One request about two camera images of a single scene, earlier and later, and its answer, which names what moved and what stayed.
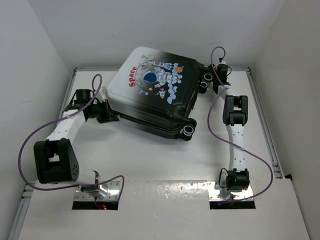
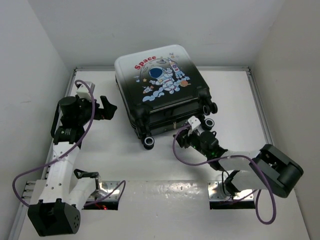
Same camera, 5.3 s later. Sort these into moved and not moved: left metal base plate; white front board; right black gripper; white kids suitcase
Moved: right black gripper; white kids suitcase
Not moved: left metal base plate; white front board
